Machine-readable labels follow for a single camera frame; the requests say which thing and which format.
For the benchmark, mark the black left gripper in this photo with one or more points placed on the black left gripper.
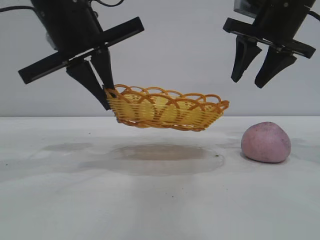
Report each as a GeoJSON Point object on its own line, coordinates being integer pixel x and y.
{"type": "Point", "coordinates": [72, 27]}

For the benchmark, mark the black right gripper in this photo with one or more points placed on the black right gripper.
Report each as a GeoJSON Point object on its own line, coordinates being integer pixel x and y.
{"type": "Point", "coordinates": [280, 20]}

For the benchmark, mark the yellow woven wicker basket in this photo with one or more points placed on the yellow woven wicker basket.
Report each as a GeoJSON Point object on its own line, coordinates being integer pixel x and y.
{"type": "Point", "coordinates": [165, 112]}

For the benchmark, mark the pink peach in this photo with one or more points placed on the pink peach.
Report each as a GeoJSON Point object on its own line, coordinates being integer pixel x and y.
{"type": "Point", "coordinates": [265, 142]}

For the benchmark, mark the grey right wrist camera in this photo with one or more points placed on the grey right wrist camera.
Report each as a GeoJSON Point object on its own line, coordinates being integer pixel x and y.
{"type": "Point", "coordinates": [243, 6]}

